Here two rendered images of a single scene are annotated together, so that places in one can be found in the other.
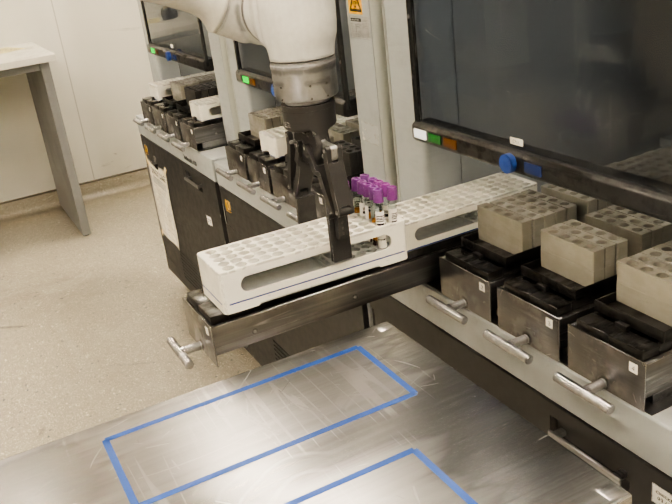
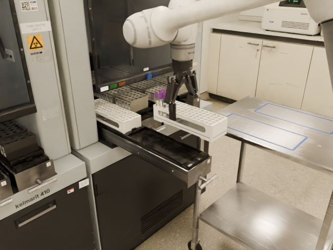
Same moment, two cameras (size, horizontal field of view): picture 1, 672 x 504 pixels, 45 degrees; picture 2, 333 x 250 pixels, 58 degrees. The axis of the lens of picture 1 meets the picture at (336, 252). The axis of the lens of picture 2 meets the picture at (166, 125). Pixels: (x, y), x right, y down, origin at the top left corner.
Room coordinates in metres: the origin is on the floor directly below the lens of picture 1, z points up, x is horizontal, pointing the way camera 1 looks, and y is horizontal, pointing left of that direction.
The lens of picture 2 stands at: (1.58, 1.01, 1.38)
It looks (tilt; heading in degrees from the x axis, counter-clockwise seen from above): 26 degrees down; 248
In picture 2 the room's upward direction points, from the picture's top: straight up
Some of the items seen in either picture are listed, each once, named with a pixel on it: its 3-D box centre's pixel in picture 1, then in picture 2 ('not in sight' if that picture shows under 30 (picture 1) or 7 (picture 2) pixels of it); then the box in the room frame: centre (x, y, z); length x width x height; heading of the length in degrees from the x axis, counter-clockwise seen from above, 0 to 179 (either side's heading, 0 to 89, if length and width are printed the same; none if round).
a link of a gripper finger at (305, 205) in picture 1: (307, 217); (172, 111); (1.17, 0.04, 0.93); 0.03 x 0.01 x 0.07; 115
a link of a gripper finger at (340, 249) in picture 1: (339, 236); (190, 103); (1.07, -0.01, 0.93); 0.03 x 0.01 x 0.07; 115
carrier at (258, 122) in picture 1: (260, 126); not in sight; (2.13, 0.16, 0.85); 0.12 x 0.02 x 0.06; 26
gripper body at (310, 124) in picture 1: (311, 131); (182, 71); (1.12, 0.01, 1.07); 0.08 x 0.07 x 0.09; 25
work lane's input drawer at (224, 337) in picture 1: (372, 269); (138, 139); (1.28, -0.06, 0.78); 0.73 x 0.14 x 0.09; 115
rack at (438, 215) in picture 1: (456, 213); (111, 115); (1.36, -0.22, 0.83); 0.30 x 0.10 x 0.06; 115
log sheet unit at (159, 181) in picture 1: (160, 202); not in sight; (2.89, 0.63, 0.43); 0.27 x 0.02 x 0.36; 25
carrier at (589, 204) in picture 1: (568, 208); (120, 96); (1.27, -0.40, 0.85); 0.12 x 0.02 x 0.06; 26
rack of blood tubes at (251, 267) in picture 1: (304, 255); (188, 118); (1.11, 0.05, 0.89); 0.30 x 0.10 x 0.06; 115
